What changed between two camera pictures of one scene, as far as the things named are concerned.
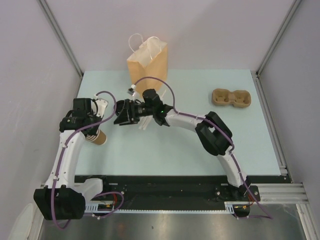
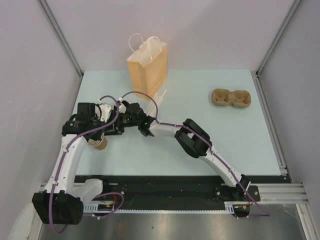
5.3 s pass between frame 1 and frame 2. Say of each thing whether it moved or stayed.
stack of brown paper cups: moved
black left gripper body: moved
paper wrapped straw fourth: stayed
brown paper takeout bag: stayed
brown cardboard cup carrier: stayed
